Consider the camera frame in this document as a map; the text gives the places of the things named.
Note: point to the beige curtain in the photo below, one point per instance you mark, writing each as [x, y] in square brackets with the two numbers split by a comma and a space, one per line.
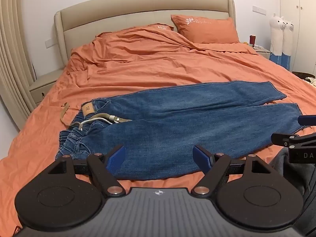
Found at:
[14, 66]

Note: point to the white alpaca plush toy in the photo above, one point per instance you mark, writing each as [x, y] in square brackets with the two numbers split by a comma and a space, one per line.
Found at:
[276, 37]
[287, 44]

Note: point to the white wall socket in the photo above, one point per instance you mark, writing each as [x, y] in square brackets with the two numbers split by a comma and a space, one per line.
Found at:
[48, 43]

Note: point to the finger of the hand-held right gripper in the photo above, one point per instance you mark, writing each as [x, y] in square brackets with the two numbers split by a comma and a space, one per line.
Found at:
[284, 140]
[307, 120]

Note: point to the orange duvet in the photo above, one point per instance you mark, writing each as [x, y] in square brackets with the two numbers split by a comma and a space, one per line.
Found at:
[148, 64]

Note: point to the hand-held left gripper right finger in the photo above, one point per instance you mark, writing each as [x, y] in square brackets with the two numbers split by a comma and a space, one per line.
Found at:
[201, 160]

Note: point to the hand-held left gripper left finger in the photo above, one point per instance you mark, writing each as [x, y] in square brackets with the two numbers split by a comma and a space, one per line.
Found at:
[116, 161]

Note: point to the white wall switch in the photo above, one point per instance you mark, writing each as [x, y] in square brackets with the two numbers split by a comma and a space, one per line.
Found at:
[259, 9]

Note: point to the white wardrobe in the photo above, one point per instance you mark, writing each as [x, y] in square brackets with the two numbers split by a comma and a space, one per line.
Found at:
[301, 17]

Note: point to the orange embroidered pillow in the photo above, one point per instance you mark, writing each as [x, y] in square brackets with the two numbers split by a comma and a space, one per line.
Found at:
[160, 27]
[206, 28]

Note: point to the beige upholstered headboard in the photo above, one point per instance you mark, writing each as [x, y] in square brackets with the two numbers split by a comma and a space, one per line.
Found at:
[111, 12]

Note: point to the blue denim pants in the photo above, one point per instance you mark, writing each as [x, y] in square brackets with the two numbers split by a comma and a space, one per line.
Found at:
[172, 128]

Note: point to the khaki fabric belt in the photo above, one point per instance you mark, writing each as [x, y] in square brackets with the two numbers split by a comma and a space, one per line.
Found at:
[65, 109]

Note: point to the white nightstand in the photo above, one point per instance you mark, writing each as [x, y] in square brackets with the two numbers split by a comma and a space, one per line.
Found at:
[263, 50]

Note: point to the beige nightstand with drawer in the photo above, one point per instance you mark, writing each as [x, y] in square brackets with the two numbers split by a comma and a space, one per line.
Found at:
[45, 84]

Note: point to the red cup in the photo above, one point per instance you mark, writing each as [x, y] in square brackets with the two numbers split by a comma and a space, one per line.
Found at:
[252, 40]

